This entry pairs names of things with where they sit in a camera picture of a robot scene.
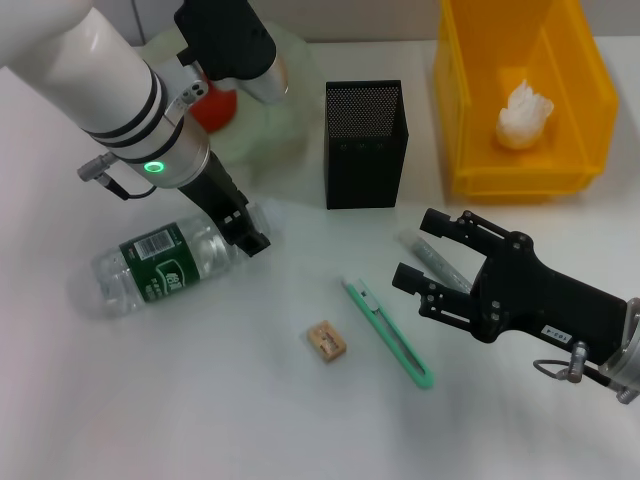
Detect wrist cable with plug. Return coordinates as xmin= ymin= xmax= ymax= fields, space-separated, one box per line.
xmin=532 ymin=340 xmax=614 ymax=389
xmin=76 ymin=153 xmax=160 ymax=201

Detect white paper ball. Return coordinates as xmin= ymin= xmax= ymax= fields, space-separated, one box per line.
xmin=494 ymin=77 xmax=557 ymax=150

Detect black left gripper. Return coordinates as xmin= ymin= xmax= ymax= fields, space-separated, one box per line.
xmin=177 ymin=149 xmax=273 ymax=259

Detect clear water bottle green label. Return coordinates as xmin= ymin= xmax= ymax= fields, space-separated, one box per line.
xmin=91 ymin=202 xmax=274 ymax=319

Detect yellow plastic bin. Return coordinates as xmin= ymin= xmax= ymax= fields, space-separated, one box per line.
xmin=432 ymin=0 xmax=621 ymax=204

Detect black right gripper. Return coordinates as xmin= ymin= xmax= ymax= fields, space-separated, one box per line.
xmin=392 ymin=207 xmax=630 ymax=365

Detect green utility knife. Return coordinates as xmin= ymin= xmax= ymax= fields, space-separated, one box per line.
xmin=341 ymin=277 xmax=435 ymax=390

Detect pale green glass fruit plate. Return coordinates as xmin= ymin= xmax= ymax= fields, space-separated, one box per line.
xmin=137 ymin=22 xmax=324 ymax=186

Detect left wrist cable with plug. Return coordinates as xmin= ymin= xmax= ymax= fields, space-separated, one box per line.
xmin=76 ymin=153 xmax=160 ymax=201

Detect black mesh pen holder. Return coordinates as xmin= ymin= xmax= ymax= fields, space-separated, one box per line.
xmin=323 ymin=78 xmax=411 ymax=211

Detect right wrist cable with plug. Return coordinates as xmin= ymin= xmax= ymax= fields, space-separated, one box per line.
xmin=532 ymin=340 xmax=614 ymax=389

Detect grey marker pen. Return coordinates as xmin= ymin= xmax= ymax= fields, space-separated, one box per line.
xmin=398 ymin=228 xmax=474 ymax=297

